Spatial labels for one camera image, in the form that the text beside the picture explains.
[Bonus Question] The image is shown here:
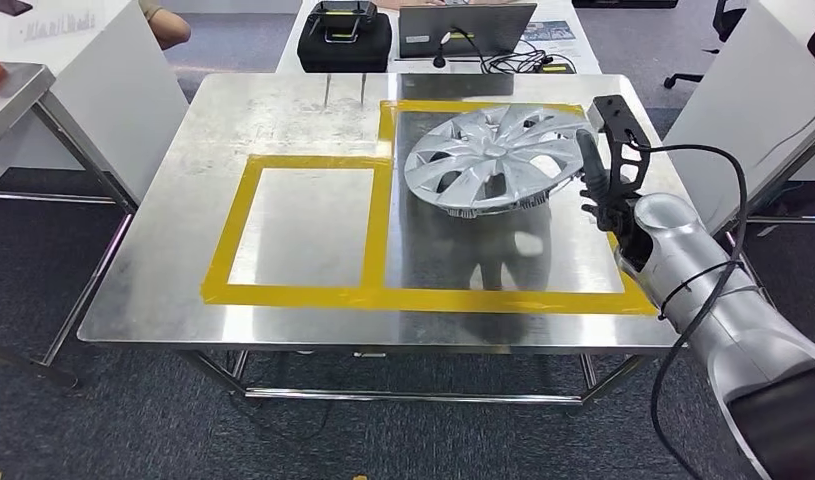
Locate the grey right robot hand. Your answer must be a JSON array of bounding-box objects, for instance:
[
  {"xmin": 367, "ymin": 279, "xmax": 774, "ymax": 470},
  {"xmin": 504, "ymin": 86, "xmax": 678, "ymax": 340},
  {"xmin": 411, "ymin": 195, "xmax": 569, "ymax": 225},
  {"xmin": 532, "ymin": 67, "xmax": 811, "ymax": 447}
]
[{"xmin": 574, "ymin": 127, "xmax": 622, "ymax": 230}]

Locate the grey plastic wheel hubcap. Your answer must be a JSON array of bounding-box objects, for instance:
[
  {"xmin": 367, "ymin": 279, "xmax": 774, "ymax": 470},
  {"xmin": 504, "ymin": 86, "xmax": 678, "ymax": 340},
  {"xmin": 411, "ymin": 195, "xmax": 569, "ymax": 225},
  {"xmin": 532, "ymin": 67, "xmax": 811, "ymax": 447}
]
[{"xmin": 403, "ymin": 103, "xmax": 594, "ymax": 220}]

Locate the stainless steel workbench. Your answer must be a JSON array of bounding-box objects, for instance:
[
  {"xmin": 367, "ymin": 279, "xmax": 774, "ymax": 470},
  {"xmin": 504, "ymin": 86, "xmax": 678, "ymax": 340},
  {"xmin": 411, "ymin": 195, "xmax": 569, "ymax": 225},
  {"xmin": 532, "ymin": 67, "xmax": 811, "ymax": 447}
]
[
  {"xmin": 0, "ymin": 62, "xmax": 138, "ymax": 390},
  {"xmin": 711, "ymin": 79, "xmax": 815, "ymax": 230},
  {"xmin": 76, "ymin": 71, "xmax": 687, "ymax": 407}
]

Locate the yellow tape on workbench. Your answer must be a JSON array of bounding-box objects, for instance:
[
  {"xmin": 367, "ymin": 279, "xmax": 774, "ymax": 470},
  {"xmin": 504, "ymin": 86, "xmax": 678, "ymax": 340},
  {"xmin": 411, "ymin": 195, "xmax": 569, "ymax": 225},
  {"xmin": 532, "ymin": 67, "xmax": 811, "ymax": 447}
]
[{"xmin": 201, "ymin": 99, "xmax": 659, "ymax": 317}]

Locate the printed paper sheet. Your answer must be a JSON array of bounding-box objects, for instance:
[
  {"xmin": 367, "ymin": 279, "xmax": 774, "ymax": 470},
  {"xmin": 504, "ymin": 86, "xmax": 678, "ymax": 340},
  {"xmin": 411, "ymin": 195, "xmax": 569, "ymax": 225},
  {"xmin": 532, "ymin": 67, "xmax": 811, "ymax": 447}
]
[{"xmin": 520, "ymin": 19, "xmax": 577, "ymax": 43}]

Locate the white partition panel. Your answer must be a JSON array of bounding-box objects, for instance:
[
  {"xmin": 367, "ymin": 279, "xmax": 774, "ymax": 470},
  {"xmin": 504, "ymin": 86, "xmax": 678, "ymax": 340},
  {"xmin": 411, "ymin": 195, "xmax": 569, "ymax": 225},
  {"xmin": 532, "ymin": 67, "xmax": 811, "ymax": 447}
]
[
  {"xmin": 663, "ymin": 0, "xmax": 815, "ymax": 234},
  {"xmin": 0, "ymin": 0, "xmax": 190, "ymax": 207}
]

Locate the grey laptop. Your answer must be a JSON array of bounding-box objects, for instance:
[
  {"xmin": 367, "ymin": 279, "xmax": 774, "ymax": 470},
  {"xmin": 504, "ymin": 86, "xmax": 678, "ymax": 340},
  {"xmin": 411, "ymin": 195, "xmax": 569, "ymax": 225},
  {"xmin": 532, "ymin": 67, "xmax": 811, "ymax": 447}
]
[{"xmin": 398, "ymin": 3, "xmax": 539, "ymax": 60}]

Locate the black office chair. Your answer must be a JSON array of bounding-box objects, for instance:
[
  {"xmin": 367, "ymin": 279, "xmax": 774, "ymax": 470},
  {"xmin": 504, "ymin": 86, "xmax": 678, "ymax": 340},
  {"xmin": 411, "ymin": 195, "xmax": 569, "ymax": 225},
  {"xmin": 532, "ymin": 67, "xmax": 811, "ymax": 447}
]
[{"xmin": 663, "ymin": 0, "xmax": 747, "ymax": 91}]

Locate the person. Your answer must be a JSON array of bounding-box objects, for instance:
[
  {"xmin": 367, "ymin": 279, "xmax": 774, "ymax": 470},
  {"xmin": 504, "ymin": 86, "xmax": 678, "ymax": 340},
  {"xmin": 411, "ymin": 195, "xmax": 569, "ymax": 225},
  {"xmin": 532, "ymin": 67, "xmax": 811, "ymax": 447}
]
[
  {"xmin": 138, "ymin": 0, "xmax": 193, "ymax": 52},
  {"xmin": 380, "ymin": 0, "xmax": 521, "ymax": 11}
]

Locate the black carrying case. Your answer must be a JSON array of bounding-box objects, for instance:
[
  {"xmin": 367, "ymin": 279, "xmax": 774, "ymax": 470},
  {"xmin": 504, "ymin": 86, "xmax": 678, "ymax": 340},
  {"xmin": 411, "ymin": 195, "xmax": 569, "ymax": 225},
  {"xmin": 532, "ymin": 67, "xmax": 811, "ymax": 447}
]
[{"xmin": 296, "ymin": 0, "xmax": 394, "ymax": 74}]

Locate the white desk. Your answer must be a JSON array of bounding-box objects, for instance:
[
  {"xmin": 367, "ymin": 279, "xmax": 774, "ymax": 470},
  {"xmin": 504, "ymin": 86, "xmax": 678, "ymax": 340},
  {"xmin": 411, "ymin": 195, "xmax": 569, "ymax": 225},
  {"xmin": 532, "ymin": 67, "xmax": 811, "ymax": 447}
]
[{"xmin": 275, "ymin": 0, "xmax": 604, "ymax": 75}]

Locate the black cable bundle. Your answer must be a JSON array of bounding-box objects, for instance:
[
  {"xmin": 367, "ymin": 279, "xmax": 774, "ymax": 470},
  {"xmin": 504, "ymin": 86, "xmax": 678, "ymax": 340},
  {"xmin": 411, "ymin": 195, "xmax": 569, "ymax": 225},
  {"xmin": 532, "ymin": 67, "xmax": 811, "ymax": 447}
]
[{"xmin": 479, "ymin": 44, "xmax": 579, "ymax": 75}]

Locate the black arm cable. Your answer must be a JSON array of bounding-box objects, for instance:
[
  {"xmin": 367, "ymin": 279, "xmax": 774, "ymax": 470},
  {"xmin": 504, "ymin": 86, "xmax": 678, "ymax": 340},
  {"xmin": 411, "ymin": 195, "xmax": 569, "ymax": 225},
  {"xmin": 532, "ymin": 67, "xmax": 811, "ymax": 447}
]
[{"xmin": 635, "ymin": 142, "xmax": 751, "ymax": 480}]

